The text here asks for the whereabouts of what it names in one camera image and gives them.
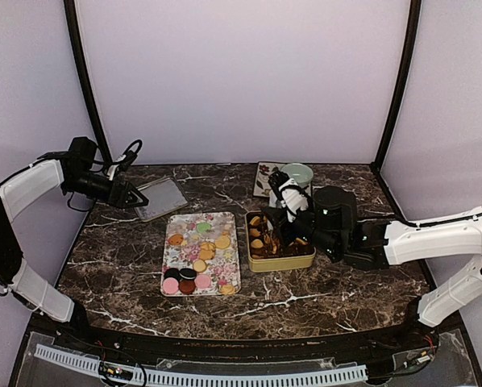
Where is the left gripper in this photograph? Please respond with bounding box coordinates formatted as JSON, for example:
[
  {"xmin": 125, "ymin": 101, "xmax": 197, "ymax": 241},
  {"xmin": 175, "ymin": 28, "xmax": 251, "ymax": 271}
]
[{"xmin": 64, "ymin": 169, "xmax": 148, "ymax": 210}]

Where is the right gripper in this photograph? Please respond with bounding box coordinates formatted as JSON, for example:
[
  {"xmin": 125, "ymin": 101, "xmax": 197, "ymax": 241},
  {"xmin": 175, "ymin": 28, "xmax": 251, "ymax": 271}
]
[{"xmin": 262, "ymin": 195, "xmax": 342, "ymax": 257}]

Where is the silver tin lid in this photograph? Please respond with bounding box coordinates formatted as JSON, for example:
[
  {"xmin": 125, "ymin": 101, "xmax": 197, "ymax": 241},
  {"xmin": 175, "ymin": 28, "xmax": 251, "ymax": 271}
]
[{"xmin": 135, "ymin": 177, "xmax": 189, "ymax": 222}]

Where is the floral cookie tray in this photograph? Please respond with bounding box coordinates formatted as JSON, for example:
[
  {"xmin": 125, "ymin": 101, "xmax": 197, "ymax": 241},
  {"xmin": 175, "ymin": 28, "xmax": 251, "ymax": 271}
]
[{"xmin": 160, "ymin": 212, "xmax": 242, "ymax": 298}]

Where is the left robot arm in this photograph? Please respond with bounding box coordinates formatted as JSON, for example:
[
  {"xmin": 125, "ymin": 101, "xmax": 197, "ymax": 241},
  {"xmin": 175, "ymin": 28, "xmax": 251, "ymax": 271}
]
[{"xmin": 0, "ymin": 137, "xmax": 148, "ymax": 352}]

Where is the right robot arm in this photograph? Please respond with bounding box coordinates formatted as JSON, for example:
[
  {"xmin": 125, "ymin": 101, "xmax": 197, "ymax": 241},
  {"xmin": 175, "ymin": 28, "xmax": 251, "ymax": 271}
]
[{"xmin": 262, "ymin": 185, "xmax": 482, "ymax": 350}]

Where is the gold cookie tin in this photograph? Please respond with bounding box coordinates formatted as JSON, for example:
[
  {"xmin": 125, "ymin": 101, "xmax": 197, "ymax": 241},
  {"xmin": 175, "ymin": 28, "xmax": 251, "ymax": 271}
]
[{"xmin": 245, "ymin": 211, "xmax": 316, "ymax": 273}]

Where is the dotted round yellow biscuit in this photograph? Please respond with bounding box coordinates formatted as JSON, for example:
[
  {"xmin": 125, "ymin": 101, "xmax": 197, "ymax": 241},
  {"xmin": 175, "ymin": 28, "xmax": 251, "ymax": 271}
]
[{"xmin": 251, "ymin": 239, "xmax": 264, "ymax": 249}]

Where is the light green ceramic bowl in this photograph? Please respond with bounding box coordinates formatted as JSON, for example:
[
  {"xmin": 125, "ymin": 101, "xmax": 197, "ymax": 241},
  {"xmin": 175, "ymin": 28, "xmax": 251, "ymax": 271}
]
[{"xmin": 280, "ymin": 163, "xmax": 314, "ymax": 188}]

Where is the square floral plate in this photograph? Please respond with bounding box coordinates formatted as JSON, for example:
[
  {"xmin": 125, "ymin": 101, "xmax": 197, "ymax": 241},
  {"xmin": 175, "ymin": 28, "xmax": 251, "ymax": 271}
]
[{"xmin": 253, "ymin": 161, "xmax": 283, "ymax": 198}]

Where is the green sandwich cookie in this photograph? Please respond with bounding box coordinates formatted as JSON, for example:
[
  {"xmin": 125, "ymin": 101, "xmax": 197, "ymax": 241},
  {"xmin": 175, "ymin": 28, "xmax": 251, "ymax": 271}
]
[{"xmin": 196, "ymin": 222, "xmax": 211, "ymax": 234}]

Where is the black sandwich cookie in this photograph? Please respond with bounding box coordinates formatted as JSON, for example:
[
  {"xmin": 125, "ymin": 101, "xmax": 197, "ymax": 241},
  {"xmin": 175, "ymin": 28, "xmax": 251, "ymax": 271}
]
[
  {"xmin": 179, "ymin": 268, "xmax": 197, "ymax": 281},
  {"xmin": 164, "ymin": 268, "xmax": 181, "ymax": 281}
]

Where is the pink sandwich cookie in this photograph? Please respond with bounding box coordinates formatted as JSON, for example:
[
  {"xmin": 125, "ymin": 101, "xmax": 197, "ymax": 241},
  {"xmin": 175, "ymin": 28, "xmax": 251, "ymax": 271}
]
[
  {"xmin": 162, "ymin": 277, "xmax": 180, "ymax": 295},
  {"xmin": 194, "ymin": 274, "xmax": 212, "ymax": 289}
]

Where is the swirl butter cookie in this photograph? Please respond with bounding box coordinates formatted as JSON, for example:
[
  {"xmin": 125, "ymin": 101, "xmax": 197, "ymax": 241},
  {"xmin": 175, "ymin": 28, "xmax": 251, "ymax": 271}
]
[{"xmin": 220, "ymin": 284, "xmax": 236, "ymax": 295}]

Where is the brown chocolate cookie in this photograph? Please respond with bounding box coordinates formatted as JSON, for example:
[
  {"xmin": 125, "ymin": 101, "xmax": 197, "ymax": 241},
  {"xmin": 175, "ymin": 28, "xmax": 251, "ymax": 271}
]
[{"xmin": 179, "ymin": 280, "xmax": 196, "ymax": 295}]

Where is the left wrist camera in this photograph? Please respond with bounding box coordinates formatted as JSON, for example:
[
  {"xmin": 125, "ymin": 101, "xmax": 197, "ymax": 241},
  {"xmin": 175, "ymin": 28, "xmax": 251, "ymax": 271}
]
[{"xmin": 104, "ymin": 153, "xmax": 132, "ymax": 181}]

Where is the white slotted cable duct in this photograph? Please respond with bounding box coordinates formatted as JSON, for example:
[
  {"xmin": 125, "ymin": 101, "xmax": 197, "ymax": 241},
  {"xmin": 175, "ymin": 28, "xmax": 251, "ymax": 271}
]
[{"xmin": 34, "ymin": 344, "xmax": 368, "ymax": 387}]

